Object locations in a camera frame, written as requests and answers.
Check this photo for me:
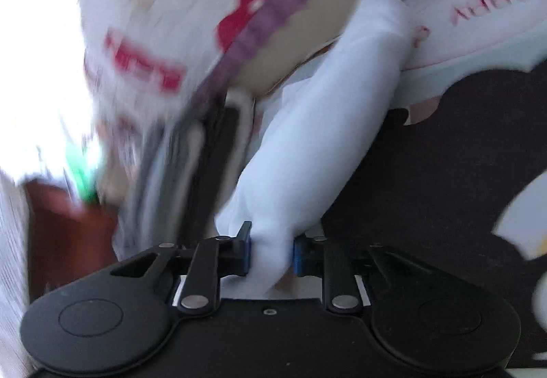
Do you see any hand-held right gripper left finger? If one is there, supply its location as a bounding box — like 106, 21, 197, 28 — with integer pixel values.
110, 221, 253, 314

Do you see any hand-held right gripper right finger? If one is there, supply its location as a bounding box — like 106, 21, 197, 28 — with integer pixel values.
293, 234, 428, 312

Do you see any white garment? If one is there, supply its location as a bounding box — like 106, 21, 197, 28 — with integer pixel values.
214, 0, 411, 297

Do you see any black cloth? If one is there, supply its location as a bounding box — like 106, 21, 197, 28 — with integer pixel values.
320, 70, 547, 366

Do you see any white cloth with red lettering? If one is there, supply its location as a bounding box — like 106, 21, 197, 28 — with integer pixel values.
402, 0, 547, 99

